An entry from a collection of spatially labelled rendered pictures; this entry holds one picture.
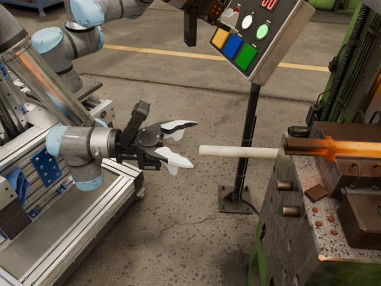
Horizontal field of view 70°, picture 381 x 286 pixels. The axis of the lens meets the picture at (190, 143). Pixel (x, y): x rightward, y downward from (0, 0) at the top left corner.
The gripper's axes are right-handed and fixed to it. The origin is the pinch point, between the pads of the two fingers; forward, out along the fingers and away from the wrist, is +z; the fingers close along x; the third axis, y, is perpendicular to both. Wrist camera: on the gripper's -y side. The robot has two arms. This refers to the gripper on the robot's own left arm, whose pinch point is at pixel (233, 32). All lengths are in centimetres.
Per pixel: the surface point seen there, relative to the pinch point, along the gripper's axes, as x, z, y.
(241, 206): 3, 72, -85
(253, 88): 8.1, 29.3, -16.0
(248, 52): -0.1, 9.5, -3.4
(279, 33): -7.0, 10.7, 6.6
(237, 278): -34, 53, -96
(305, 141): -43.6, 1.5, -9.5
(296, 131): -33.3, 11.7, -12.2
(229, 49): 9.9, 9.5, -6.5
